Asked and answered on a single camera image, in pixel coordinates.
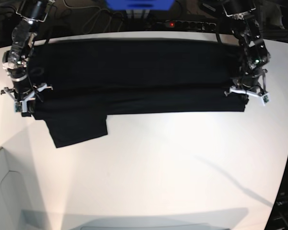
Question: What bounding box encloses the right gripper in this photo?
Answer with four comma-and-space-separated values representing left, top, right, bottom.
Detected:
0, 80, 53, 113

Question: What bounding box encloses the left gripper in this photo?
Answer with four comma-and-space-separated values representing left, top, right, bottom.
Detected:
224, 68, 268, 99

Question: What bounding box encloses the black T-shirt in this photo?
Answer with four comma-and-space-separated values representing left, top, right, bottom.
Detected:
29, 39, 247, 148

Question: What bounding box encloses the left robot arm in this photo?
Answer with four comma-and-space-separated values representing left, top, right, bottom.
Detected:
220, 0, 270, 105

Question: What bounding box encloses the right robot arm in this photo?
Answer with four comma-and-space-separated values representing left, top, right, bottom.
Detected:
1, 0, 55, 115

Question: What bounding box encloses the black power strip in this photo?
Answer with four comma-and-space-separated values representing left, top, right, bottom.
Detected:
153, 21, 216, 33

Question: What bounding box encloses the blue box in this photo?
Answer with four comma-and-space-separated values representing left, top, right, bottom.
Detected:
106, 0, 175, 11

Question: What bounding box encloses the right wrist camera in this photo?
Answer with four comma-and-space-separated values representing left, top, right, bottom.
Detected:
14, 101, 23, 113

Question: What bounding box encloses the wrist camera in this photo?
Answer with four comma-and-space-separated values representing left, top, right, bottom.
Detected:
14, 101, 23, 113
260, 93, 270, 106

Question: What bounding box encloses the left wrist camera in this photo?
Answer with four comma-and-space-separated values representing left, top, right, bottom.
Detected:
260, 93, 270, 106

